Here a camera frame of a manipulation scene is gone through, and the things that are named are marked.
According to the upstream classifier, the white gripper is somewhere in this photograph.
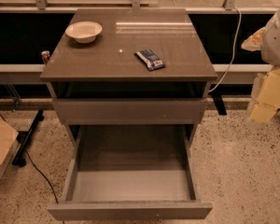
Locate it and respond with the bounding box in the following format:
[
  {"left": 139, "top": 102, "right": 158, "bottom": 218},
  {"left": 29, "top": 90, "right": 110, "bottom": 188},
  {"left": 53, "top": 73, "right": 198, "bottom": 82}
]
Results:
[{"left": 241, "top": 27, "right": 280, "bottom": 124}]

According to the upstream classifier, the blue rxbar blueberry wrapper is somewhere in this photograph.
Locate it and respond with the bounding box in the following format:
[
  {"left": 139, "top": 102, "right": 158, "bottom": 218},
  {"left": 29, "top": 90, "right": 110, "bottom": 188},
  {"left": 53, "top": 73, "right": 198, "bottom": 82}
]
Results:
[{"left": 134, "top": 49, "right": 165, "bottom": 71}]

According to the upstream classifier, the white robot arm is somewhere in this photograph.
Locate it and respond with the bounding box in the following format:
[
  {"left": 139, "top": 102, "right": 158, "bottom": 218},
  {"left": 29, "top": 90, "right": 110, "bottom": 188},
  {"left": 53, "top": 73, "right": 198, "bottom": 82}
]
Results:
[{"left": 241, "top": 8, "right": 280, "bottom": 124}]

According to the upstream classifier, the grey drawer cabinet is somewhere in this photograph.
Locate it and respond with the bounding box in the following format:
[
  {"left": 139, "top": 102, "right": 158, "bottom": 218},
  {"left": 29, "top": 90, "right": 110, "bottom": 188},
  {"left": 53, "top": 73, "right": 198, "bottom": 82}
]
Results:
[{"left": 40, "top": 8, "right": 217, "bottom": 139}]

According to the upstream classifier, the open grey lower drawer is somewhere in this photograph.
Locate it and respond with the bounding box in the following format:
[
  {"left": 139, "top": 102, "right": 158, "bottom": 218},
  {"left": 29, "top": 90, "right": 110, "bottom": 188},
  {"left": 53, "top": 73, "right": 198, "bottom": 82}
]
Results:
[{"left": 48, "top": 125, "right": 212, "bottom": 220}]

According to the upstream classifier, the closed grey upper drawer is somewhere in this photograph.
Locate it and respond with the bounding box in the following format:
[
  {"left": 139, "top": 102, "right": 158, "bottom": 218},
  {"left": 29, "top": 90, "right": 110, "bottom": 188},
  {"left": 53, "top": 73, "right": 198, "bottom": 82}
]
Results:
[{"left": 52, "top": 99, "right": 207, "bottom": 125}]

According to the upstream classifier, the black stand foot right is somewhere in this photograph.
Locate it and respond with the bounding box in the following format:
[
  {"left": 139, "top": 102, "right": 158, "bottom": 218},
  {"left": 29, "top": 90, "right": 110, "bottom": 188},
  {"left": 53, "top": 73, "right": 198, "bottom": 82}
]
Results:
[{"left": 211, "top": 91, "right": 227, "bottom": 116}]

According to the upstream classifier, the white ceramic bowl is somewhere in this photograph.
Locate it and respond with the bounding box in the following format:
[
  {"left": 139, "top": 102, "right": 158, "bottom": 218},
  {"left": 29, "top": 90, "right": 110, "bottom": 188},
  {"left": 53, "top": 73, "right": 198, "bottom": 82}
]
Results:
[{"left": 65, "top": 21, "right": 103, "bottom": 44}]

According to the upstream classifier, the red soda can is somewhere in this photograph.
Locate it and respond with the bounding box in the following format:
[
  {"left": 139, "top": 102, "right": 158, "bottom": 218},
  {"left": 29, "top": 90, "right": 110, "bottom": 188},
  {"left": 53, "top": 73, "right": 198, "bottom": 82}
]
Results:
[{"left": 41, "top": 50, "right": 50, "bottom": 64}]

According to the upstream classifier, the black stand leg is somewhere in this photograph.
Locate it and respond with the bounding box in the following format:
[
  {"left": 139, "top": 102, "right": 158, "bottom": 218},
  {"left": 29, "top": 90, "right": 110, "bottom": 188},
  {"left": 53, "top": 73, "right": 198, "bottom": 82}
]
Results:
[{"left": 12, "top": 110, "right": 44, "bottom": 167}]

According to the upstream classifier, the cardboard box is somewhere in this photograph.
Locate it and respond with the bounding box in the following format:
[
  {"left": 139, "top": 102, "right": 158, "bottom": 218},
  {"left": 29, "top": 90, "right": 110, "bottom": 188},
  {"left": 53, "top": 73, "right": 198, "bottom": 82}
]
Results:
[{"left": 0, "top": 117, "right": 19, "bottom": 180}]

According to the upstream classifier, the white cable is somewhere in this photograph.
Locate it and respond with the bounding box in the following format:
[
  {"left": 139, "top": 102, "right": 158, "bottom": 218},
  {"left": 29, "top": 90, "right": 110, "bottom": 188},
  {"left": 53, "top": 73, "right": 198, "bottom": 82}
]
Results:
[{"left": 207, "top": 7, "right": 243, "bottom": 94}]

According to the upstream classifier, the metal window railing frame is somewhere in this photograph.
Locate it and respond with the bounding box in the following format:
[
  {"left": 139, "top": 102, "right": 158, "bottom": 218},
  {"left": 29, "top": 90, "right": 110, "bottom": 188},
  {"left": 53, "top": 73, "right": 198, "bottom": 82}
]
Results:
[{"left": 0, "top": 0, "right": 280, "bottom": 86}]

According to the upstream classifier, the black floor cable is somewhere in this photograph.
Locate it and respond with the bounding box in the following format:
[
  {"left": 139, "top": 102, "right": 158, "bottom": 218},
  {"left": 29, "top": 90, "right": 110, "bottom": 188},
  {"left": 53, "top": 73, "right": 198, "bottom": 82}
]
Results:
[{"left": 23, "top": 148, "right": 60, "bottom": 205}]

